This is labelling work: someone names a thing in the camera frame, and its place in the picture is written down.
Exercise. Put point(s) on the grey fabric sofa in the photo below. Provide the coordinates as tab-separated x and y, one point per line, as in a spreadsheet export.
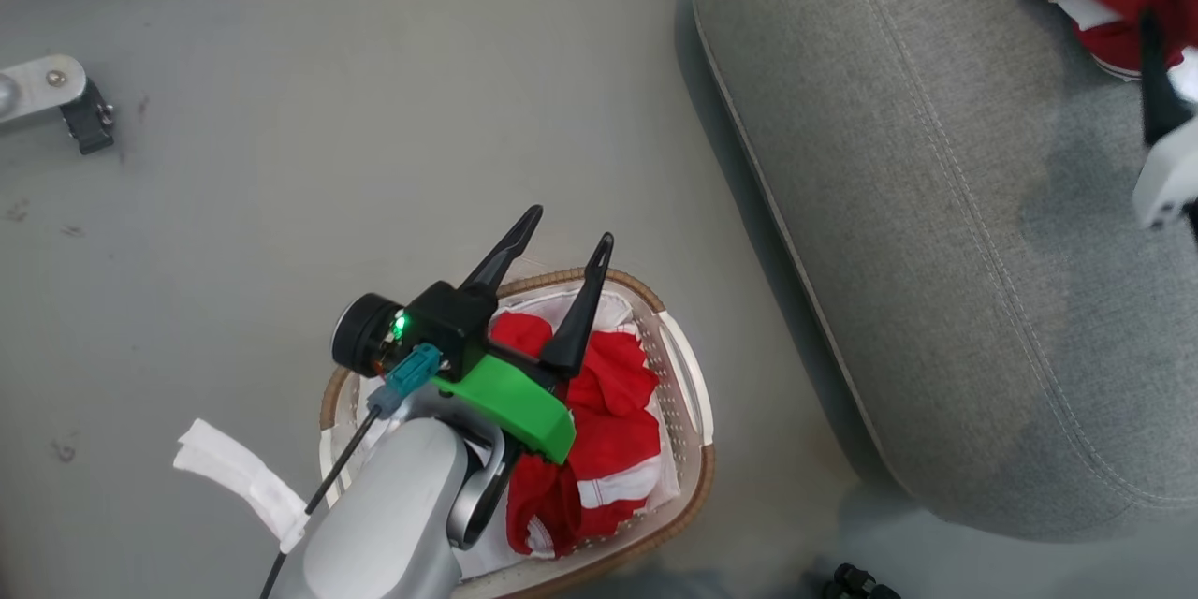
955	234

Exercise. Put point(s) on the metal bracket with black caster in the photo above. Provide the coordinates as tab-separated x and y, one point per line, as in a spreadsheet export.
51	98

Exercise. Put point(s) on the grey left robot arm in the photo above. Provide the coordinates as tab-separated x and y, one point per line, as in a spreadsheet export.
402	515

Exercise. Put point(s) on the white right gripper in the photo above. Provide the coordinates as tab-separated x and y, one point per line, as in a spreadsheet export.
1170	178

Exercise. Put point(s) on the small black object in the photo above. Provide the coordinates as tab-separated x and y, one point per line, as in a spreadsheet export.
856	583

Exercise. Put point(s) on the white wicker-rimmed laundry basket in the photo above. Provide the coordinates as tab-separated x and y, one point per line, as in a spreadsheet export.
681	412

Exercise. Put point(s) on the red white-striped garment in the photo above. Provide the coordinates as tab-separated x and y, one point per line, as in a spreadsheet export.
613	449

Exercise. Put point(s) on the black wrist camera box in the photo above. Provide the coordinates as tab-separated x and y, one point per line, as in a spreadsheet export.
440	323

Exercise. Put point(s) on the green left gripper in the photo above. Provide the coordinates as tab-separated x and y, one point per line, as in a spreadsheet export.
519	407

